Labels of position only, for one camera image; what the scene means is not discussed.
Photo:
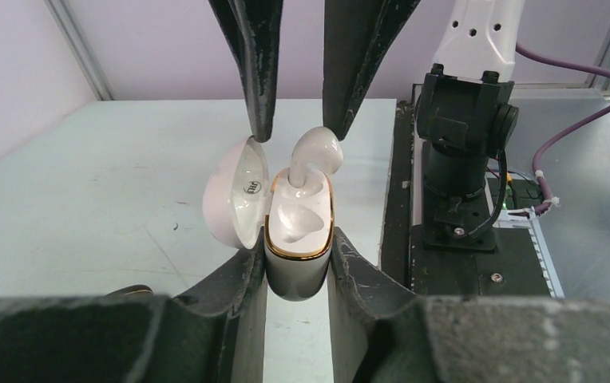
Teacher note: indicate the white earbud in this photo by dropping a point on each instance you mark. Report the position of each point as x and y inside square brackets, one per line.
[320, 147]

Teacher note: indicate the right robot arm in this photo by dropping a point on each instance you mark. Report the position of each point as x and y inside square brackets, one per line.
[463, 111]

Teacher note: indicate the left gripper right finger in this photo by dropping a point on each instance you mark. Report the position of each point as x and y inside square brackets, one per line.
[382, 332]

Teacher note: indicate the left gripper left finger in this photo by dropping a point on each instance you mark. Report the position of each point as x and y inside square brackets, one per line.
[212, 332]

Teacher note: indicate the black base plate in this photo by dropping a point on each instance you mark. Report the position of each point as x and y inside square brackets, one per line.
[511, 269]

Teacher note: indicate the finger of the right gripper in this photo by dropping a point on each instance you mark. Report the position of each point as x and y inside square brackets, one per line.
[252, 31]
[357, 36]

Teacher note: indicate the white earbud charging case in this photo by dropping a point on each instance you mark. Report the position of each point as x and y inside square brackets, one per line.
[245, 208]

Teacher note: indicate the grey cable duct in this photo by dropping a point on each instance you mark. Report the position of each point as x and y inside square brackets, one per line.
[527, 219]

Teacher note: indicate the black earbud charging case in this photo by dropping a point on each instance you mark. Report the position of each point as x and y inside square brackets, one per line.
[138, 289]

